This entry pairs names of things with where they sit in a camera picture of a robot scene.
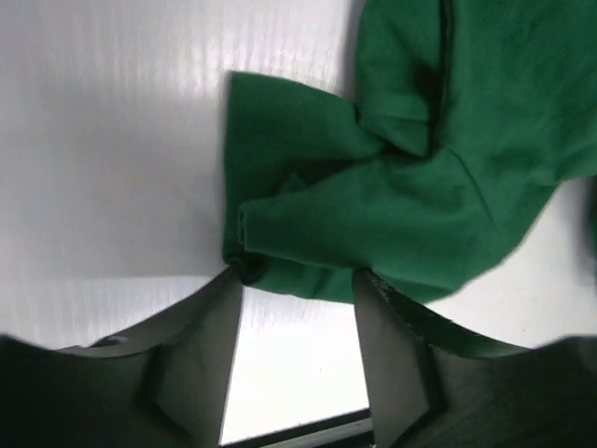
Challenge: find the dark green t-shirt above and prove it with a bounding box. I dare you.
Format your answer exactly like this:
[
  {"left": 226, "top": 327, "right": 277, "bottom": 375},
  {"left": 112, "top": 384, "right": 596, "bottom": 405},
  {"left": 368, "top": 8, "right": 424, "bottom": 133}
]
[{"left": 222, "top": 1, "right": 596, "bottom": 302}]

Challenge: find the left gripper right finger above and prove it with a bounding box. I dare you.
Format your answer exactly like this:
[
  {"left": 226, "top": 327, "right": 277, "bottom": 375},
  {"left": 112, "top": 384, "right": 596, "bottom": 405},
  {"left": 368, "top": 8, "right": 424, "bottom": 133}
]
[{"left": 352, "top": 271, "right": 596, "bottom": 447}]

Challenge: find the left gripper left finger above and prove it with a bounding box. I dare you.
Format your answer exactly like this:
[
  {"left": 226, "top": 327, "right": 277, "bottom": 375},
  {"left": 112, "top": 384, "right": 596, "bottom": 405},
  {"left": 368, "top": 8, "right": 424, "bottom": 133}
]
[{"left": 1, "top": 269, "right": 243, "bottom": 447}]

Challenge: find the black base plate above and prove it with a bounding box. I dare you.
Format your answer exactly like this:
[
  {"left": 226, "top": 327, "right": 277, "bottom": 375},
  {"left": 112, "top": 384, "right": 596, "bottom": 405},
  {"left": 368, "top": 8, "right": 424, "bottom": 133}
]
[{"left": 225, "top": 409, "right": 375, "bottom": 448}]

